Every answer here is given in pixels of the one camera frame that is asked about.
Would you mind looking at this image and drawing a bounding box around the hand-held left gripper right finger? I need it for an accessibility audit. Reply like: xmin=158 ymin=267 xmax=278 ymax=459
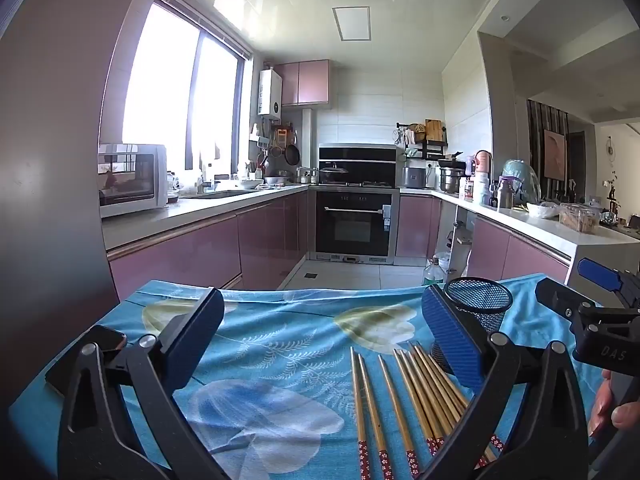
xmin=421 ymin=284 xmax=592 ymax=480

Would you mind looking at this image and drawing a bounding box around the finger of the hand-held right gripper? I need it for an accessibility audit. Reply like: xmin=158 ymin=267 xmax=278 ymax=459
xmin=576 ymin=257 xmax=640 ymax=309
xmin=534 ymin=278 xmax=597 ymax=327

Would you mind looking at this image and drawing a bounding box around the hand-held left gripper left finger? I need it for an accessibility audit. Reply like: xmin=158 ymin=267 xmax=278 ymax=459
xmin=57 ymin=287 xmax=226 ymax=480

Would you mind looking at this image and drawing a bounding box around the black mesh cup holder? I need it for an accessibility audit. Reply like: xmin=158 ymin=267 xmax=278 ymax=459
xmin=429 ymin=276 xmax=514 ymax=376

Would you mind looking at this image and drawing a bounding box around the bunch of wooden chopsticks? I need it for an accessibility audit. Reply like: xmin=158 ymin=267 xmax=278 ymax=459
xmin=349 ymin=342 xmax=507 ymax=480

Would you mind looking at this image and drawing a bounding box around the person's right hand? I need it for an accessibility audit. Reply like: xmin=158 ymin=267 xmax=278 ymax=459
xmin=587 ymin=367 xmax=640 ymax=439

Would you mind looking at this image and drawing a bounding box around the clear plastic food container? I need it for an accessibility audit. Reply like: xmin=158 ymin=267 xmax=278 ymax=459
xmin=558 ymin=204 xmax=601 ymax=234

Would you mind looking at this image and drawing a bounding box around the pink base cabinet run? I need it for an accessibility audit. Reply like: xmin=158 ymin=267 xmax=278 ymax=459
xmin=107 ymin=192 xmax=317 ymax=302
xmin=396 ymin=195 xmax=572 ymax=287

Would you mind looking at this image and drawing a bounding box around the cooking oil bottle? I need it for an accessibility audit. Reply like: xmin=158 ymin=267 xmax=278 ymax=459
xmin=423 ymin=256 xmax=447 ymax=287

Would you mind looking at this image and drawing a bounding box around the blue floral tablecloth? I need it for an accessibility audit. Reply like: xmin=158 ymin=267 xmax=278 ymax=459
xmin=10 ymin=272 xmax=617 ymax=480

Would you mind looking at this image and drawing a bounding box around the dark smartphone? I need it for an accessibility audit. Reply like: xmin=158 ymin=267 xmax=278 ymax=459
xmin=44 ymin=324 xmax=129 ymax=397

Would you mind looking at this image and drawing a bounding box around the steel thermos bottle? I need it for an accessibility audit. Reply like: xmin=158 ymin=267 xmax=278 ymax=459
xmin=497 ymin=176 xmax=516 ymax=209

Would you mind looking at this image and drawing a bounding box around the teal covered appliance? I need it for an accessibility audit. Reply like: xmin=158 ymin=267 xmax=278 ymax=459
xmin=501 ymin=159 xmax=542 ymax=202

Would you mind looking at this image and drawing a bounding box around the black built-in oven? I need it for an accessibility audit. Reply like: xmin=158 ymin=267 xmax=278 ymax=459
xmin=314 ymin=189 xmax=395 ymax=260

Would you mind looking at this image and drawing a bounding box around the steel stockpot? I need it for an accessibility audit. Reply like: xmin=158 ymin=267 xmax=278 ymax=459
xmin=439 ymin=166 xmax=467 ymax=194

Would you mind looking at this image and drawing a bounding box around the silver rice cooker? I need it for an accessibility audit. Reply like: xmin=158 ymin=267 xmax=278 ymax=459
xmin=402 ymin=165 xmax=427 ymax=190

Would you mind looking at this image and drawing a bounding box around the white microwave oven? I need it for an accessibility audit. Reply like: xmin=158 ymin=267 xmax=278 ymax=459
xmin=98 ymin=143 xmax=169 ymax=219

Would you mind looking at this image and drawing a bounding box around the black range hood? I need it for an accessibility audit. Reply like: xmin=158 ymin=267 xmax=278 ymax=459
xmin=318 ymin=143 xmax=399 ymax=189

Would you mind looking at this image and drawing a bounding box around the lidded pot on stove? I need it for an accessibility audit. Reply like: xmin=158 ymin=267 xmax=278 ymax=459
xmin=319 ymin=162 xmax=350 ymax=185

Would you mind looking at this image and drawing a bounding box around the grey refrigerator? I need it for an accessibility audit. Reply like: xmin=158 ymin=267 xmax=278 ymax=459
xmin=0 ymin=0 xmax=166 ymax=411

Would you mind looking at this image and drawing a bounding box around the kitchen window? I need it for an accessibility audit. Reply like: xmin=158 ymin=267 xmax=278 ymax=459
xmin=122 ymin=0 xmax=251 ymax=173

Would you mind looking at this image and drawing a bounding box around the pink upper cabinet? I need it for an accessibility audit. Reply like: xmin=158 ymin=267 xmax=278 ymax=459
xmin=275 ymin=59 xmax=331 ymax=108

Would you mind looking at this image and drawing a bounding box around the ceiling light panel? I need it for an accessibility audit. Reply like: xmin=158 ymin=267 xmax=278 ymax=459
xmin=331 ymin=6 xmax=373 ymax=42

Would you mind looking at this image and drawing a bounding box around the framed wall picture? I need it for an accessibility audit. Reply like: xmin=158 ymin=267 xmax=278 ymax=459
xmin=543 ymin=129 xmax=568 ymax=182

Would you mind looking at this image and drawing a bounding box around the black wall rack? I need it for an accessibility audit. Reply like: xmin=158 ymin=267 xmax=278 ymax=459
xmin=396 ymin=121 xmax=447 ymax=162

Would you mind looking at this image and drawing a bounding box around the white wall water heater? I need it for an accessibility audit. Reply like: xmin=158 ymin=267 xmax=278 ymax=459
xmin=257 ymin=67 xmax=284 ymax=121

